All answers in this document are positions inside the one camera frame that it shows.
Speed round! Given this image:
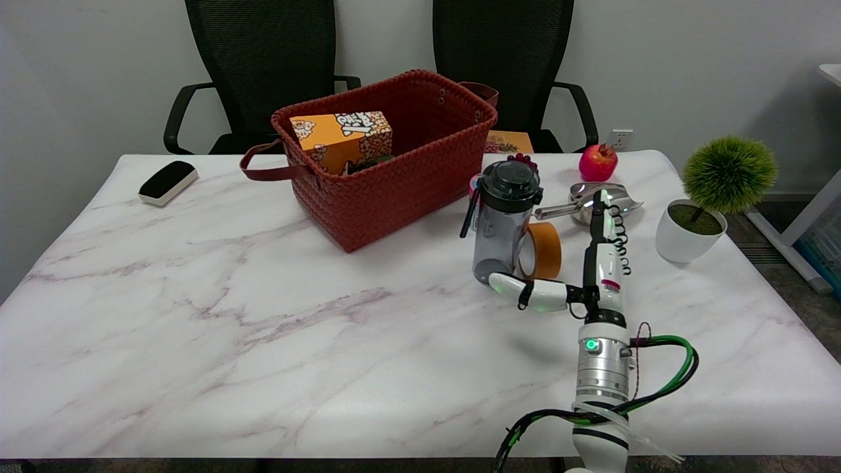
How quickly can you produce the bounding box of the yellow tape roll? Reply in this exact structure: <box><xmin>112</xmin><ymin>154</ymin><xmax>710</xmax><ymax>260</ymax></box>
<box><xmin>517</xmin><ymin>222</ymin><xmax>563</xmax><ymax>281</ymax></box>

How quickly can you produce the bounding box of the orange snack box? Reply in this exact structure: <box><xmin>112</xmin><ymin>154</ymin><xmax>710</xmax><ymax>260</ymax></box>
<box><xmin>290</xmin><ymin>111</ymin><xmax>394</xmax><ymax>175</ymax></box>

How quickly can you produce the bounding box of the smoky clear bottle black lid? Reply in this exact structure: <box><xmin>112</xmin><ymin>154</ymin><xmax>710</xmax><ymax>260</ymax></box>
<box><xmin>459</xmin><ymin>160</ymin><xmax>545</xmax><ymax>285</ymax></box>

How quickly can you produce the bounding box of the green ball plant white pot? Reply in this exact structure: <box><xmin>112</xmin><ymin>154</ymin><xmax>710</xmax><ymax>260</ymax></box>
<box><xmin>655</xmin><ymin>135</ymin><xmax>779</xmax><ymax>265</ymax></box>

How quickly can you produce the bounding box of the red woven basket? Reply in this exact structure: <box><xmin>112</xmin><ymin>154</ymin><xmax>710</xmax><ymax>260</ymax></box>
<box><xmin>239</xmin><ymin>70</ymin><xmax>499</xmax><ymax>254</ymax></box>

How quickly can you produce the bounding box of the green robot cable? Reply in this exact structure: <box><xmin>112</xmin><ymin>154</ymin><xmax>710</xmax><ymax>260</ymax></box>
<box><xmin>506</xmin><ymin>335</ymin><xmax>697</xmax><ymax>461</ymax></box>

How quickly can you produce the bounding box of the blue storage box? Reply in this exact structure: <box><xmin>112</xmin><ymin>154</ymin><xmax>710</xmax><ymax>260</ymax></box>
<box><xmin>795</xmin><ymin>217</ymin><xmax>841</xmax><ymax>298</ymax></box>

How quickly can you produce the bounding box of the black white board eraser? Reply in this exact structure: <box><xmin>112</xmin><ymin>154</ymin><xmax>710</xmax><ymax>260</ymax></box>
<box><xmin>139</xmin><ymin>160</ymin><xmax>199</xmax><ymax>207</ymax></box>

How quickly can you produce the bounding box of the white side desk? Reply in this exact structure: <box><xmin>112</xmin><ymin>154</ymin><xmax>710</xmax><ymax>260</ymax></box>
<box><xmin>746</xmin><ymin>64</ymin><xmax>841</xmax><ymax>293</ymax></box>

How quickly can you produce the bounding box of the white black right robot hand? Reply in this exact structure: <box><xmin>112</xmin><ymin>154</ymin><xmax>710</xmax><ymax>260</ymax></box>
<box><xmin>488</xmin><ymin>189</ymin><xmax>631</xmax><ymax>327</ymax></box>

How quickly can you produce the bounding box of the orange pineapple print box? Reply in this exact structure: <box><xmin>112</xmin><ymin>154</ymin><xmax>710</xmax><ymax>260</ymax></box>
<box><xmin>486</xmin><ymin>130</ymin><xmax>534</xmax><ymax>154</ymax></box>

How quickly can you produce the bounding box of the red pomegranate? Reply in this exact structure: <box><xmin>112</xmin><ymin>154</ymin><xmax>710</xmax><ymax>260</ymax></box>
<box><xmin>579</xmin><ymin>144</ymin><xmax>619</xmax><ymax>183</ymax></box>

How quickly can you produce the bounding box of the shiny metal scoop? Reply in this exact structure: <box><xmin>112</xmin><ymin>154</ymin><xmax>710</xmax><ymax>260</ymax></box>
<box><xmin>534</xmin><ymin>182</ymin><xmax>644</xmax><ymax>226</ymax></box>

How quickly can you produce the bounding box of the black mesh office chair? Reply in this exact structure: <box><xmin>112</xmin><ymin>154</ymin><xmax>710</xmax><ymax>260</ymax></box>
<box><xmin>163</xmin><ymin>0</ymin><xmax>362</xmax><ymax>156</ymax></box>
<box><xmin>432</xmin><ymin>0</ymin><xmax>599</xmax><ymax>154</ymax></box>

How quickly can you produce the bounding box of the dark green packet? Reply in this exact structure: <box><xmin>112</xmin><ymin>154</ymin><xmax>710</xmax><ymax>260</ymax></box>
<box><xmin>347</xmin><ymin>154</ymin><xmax>395</xmax><ymax>175</ymax></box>

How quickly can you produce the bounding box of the red black twisted wire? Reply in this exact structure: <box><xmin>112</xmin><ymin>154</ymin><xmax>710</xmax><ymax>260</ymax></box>
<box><xmin>627</xmin><ymin>322</ymin><xmax>651</xmax><ymax>401</ymax></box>

